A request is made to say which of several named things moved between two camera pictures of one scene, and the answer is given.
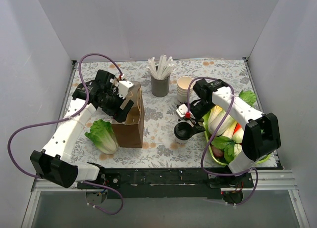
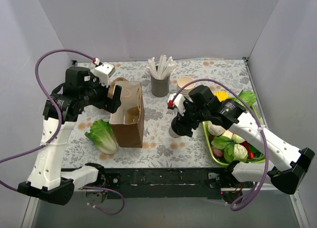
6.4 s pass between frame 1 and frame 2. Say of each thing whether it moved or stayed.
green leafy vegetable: stayed
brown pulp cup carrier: stayed
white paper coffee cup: moved
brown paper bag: stayed
